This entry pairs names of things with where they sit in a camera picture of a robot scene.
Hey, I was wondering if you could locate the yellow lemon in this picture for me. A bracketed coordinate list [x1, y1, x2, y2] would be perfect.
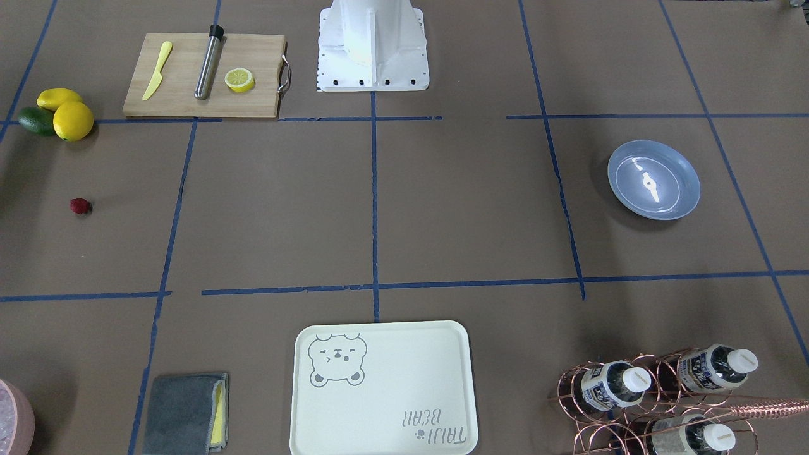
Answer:
[37, 87, 83, 112]
[53, 101, 95, 142]

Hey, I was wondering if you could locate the blue plate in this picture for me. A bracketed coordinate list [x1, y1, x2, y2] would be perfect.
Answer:
[607, 140, 702, 221]

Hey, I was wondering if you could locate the half lemon slice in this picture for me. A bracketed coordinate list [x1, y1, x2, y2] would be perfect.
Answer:
[224, 68, 255, 94]

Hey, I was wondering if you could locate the pink bowl of ice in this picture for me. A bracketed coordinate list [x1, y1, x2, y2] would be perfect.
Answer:
[1, 380, 35, 454]

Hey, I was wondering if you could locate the yellow plastic knife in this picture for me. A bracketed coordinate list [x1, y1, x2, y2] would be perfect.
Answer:
[142, 41, 173, 101]

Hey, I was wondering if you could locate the tea bottle white cap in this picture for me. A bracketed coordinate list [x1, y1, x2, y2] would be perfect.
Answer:
[573, 361, 653, 416]

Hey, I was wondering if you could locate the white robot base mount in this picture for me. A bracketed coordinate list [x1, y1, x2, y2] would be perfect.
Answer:
[316, 1, 430, 92]

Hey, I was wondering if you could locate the steel muddler black tip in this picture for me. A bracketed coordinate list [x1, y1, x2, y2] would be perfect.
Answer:
[194, 24, 224, 100]

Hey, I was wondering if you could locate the grey yellow folded cloth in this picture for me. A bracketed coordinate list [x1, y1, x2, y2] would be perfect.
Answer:
[142, 372, 230, 454]

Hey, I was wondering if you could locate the copper wire bottle rack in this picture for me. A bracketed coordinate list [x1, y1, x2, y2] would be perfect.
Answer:
[546, 348, 807, 454]

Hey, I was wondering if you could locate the wooden cutting board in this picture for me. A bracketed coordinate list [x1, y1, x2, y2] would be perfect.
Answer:
[123, 33, 289, 118]

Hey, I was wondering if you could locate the red strawberry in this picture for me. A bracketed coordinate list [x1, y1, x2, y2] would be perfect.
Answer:
[70, 198, 93, 215]

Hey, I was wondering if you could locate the cream bear tray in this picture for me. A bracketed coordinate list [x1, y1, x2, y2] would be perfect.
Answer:
[289, 320, 479, 454]

